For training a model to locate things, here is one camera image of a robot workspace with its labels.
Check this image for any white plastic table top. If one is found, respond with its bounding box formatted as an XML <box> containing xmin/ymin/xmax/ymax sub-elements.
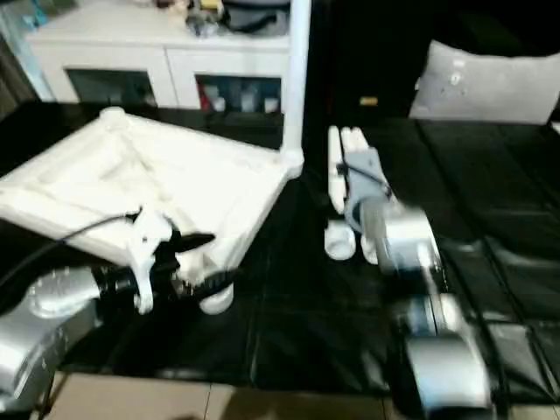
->
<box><xmin>0</xmin><ymin>107</ymin><xmax>305</xmax><ymax>314</ymax></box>

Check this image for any white cabinet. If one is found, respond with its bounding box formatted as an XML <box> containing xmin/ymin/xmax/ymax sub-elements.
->
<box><xmin>25</xmin><ymin>8</ymin><xmax>294</xmax><ymax>110</ymax></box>

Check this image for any dark helmet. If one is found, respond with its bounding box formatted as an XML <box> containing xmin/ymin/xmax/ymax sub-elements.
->
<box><xmin>225</xmin><ymin>0</ymin><xmax>292</xmax><ymax>32</ymax></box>

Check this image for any black cabinet gold label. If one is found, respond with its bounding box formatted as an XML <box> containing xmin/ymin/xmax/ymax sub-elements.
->
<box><xmin>308</xmin><ymin>0</ymin><xmax>434</xmax><ymax>119</ymax></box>

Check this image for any light blue hanging strip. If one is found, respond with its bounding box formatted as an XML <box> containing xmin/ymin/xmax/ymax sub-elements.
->
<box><xmin>24</xmin><ymin>2</ymin><xmax>49</xmax><ymax>23</ymax></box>

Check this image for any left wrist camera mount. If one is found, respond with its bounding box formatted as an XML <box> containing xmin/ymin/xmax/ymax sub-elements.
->
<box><xmin>126</xmin><ymin>207</ymin><xmax>176</xmax><ymax>315</ymax></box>

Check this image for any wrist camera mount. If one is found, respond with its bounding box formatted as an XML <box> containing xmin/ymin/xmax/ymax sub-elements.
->
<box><xmin>339</xmin><ymin>148</ymin><xmax>393</xmax><ymax>233</ymax></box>
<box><xmin>126</xmin><ymin>207</ymin><xmax>176</xmax><ymax>315</ymax></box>

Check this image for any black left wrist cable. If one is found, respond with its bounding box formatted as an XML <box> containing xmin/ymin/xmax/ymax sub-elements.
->
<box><xmin>0</xmin><ymin>212</ymin><xmax>141</xmax><ymax>290</ymax></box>

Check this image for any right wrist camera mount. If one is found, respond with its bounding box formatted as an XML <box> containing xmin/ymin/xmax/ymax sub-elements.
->
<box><xmin>339</xmin><ymin>148</ymin><xmax>393</xmax><ymax>233</ymax></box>

